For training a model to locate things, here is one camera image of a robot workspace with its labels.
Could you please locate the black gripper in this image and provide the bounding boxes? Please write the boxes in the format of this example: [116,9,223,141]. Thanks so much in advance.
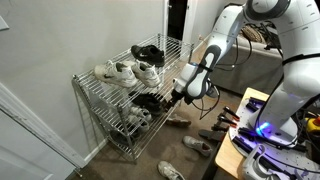
[166,78,186,109]

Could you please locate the black Nike sneaker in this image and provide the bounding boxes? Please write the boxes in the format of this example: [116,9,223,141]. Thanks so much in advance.
[129,91,165,116]

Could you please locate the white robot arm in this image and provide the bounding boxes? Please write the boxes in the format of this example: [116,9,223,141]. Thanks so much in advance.
[171,0,320,146]

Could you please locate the white tan sneaker by rack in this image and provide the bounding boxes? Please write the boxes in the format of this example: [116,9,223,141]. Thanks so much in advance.
[166,114,191,128]

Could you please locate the white sneaker top shelf right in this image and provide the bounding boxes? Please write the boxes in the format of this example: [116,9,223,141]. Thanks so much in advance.
[123,60,160,88]

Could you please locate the white sneaker shelf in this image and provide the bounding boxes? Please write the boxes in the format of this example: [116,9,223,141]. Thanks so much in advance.
[126,115,149,132]
[123,60,160,88]

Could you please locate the white sneaker on lower shelf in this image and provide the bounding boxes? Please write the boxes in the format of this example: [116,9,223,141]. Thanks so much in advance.
[130,107,152,122]

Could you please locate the white sneaker lower shelf front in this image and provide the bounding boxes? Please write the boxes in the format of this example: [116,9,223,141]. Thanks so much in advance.
[126,115,149,132]

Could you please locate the black sneaker on top shelf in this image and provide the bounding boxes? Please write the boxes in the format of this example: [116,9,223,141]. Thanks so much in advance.
[131,45,165,67]

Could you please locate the grey sneaker with orange lining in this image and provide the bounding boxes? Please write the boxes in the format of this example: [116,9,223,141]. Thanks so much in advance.
[182,136,212,157]

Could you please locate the white Nike sneaker left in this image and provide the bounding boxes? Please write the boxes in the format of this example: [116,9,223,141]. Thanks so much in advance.
[94,60,137,88]

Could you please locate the grey sneaker middle floor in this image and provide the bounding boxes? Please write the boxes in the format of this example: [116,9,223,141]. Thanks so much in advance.
[157,161,185,180]

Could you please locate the dark shoe bottom shelf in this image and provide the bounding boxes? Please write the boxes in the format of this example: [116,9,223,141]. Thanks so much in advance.
[109,130,140,146]

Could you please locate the black Nike slide sandal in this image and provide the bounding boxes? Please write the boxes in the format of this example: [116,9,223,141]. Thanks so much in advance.
[206,86,220,98]

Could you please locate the orange black clamp right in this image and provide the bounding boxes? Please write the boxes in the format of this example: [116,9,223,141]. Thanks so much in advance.
[211,115,237,132]

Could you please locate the dark grey slipper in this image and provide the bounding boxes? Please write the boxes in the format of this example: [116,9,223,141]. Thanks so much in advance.
[198,129,225,141]

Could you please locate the grey sofa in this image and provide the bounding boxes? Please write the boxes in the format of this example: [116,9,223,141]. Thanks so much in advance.
[210,36,283,95]

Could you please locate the light wooden table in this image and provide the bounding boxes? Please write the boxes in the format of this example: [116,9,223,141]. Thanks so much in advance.
[214,87,269,180]

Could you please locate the white door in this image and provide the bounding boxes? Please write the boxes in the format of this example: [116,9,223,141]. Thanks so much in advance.
[0,83,86,180]

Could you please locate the chrome wire shoe rack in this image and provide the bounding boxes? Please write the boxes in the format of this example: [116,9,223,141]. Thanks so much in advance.
[72,34,193,160]

